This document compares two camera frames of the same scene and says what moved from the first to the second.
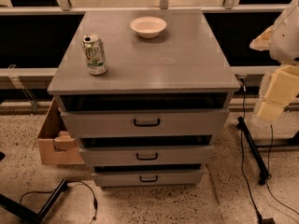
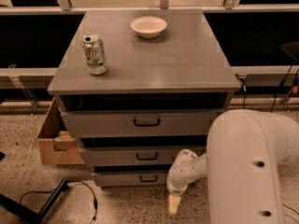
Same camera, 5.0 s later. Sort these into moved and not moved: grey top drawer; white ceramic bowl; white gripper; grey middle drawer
Moved: white gripper
Not moved: grey top drawer; grey middle drawer; white ceramic bowl
